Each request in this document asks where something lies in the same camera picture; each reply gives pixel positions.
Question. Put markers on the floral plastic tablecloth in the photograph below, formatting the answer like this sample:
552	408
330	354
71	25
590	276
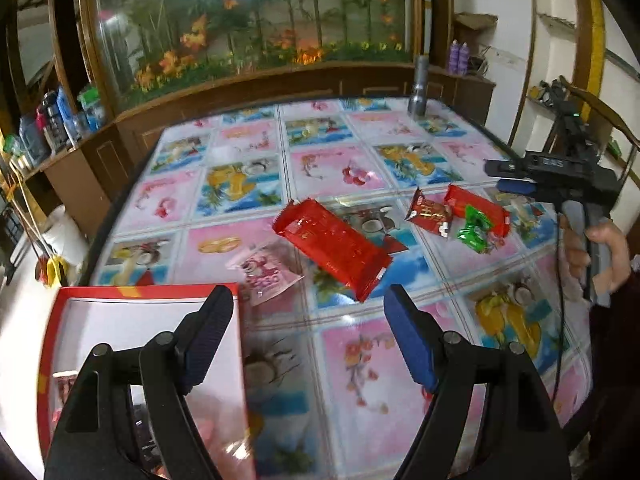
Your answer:
327	394

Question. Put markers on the purple bottles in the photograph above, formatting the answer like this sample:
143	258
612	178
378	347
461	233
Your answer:
458	58

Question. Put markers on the pink bear snack packet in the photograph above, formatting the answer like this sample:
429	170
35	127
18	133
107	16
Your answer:
266	276

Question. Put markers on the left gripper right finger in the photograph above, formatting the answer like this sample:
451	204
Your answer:
447	367

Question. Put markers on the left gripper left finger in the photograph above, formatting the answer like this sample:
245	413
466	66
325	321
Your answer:
171	365

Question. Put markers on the right hand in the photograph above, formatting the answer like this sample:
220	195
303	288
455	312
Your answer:
601	251

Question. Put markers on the green snack packet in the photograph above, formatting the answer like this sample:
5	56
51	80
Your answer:
474	233

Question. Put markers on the floral glass cabinet panel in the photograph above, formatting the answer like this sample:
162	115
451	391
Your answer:
152	48

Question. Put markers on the silver flashlight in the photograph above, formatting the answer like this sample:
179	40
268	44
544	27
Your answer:
417	101

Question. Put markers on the blue water jug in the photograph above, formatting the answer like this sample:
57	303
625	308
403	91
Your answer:
35	144

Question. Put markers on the red gift box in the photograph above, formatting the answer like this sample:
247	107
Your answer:
93	421

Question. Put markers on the large red foil packet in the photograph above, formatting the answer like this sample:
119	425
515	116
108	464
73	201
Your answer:
457	199

